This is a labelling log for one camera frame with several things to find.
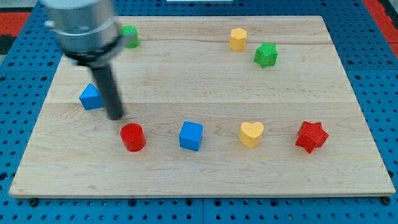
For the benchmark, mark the yellow heart block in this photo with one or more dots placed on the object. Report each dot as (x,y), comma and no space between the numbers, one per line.
(250,133)

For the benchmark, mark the blue triangle block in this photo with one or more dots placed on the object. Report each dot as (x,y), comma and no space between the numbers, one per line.
(90,98)

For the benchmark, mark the green star block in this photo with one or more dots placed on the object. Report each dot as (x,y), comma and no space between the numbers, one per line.
(266,55)

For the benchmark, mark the yellow hexagon block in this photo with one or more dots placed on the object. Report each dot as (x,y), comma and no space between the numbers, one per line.
(237,40)

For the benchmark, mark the blue cube block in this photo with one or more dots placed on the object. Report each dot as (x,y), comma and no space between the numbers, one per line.
(191,135)

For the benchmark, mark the red star block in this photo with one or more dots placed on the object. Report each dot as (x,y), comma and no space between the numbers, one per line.
(311,136)

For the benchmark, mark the black pusher rod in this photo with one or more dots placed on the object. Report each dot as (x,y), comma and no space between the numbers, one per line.
(108,90)

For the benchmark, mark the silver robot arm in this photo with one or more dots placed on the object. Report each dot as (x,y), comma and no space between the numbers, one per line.
(87,31)

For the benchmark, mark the light wooden board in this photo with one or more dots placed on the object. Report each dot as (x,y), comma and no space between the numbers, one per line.
(184,70)

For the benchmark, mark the red cylinder block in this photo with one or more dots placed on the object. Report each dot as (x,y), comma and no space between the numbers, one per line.
(132,136)

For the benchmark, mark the green cylinder block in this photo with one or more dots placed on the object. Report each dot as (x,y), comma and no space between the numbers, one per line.
(131,37)

